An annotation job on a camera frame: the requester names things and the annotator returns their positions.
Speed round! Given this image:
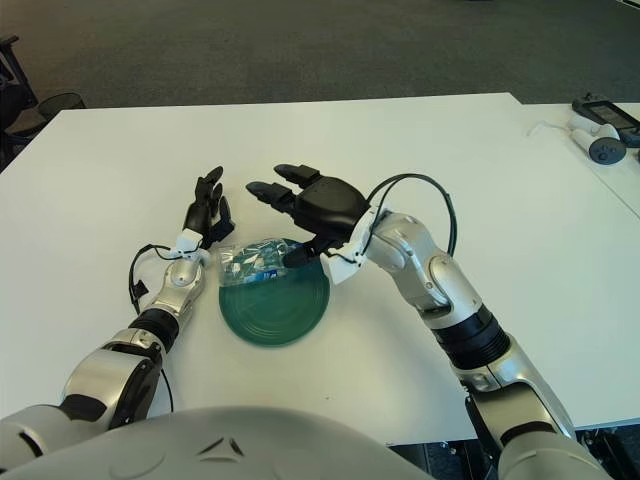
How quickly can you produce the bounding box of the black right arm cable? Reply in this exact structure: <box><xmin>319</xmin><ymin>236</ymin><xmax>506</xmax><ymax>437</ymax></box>
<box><xmin>367</xmin><ymin>173</ymin><xmax>459</xmax><ymax>256</ymax></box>

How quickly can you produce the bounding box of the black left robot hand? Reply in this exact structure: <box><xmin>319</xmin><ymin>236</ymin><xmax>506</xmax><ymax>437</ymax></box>
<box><xmin>169</xmin><ymin>166</ymin><xmax>236</xmax><ymax>262</ymax></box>

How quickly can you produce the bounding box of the black handheld remote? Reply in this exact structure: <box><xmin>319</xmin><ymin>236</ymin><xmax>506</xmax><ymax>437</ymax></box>
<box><xmin>571</xmin><ymin>93</ymin><xmax>640</xmax><ymax>131</ymax></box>

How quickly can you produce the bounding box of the green ribbed plate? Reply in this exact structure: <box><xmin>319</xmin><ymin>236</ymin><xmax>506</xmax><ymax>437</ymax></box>
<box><xmin>218</xmin><ymin>239</ymin><xmax>332</xmax><ymax>347</ymax></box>

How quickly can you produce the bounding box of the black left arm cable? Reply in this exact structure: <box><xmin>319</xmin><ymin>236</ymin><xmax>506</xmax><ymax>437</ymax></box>
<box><xmin>128</xmin><ymin>243</ymin><xmax>181</xmax><ymax>414</ymax></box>

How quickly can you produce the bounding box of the clear bottle with blue cap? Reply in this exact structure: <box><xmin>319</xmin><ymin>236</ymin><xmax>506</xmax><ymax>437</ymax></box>
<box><xmin>215</xmin><ymin>238</ymin><xmax>301</xmax><ymax>287</ymax></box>

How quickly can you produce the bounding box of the black mesh wastebasket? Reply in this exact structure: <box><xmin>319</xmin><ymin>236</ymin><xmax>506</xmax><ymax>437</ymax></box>
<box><xmin>37</xmin><ymin>92</ymin><xmax>87</xmax><ymax>121</ymax></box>

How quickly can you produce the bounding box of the white cable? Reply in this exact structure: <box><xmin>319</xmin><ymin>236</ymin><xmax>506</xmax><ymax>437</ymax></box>
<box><xmin>527</xmin><ymin>119</ymin><xmax>574</xmax><ymax>138</ymax></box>

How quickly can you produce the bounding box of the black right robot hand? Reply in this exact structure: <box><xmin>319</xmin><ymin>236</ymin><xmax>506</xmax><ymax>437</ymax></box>
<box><xmin>245</xmin><ymin>163</ymin><xmax>386</xmax><ymax>286</ymax></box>

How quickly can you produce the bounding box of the white handheld controller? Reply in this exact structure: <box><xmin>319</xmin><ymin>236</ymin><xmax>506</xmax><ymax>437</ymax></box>
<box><xmin>569</xmin><ymin>115</ymin><xmax>627</xmax><ymax>165</ymax></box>

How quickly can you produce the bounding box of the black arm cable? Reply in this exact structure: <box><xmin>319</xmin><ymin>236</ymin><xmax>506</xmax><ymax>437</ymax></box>
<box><xmin>367</xmin><ymin>173</ymin><xmax>459</xmax><ymax>256</ymax></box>
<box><xmin>128</xmin><ymin>243</ymin><xmax>181</xmax><ymax>414</ymax></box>

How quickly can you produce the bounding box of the grey robot torso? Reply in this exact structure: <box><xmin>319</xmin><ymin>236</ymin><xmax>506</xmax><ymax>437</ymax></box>
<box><xmin>29</xmin><ymin>405</ymin><xmax>436</xmax><ymax>480</ymax></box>

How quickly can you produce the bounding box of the black office chair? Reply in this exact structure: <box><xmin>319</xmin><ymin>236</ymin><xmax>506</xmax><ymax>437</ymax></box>
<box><xmin>0</xmin><ymin>34</ymin><xmax>41</xmax><ymax>151</ymax></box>

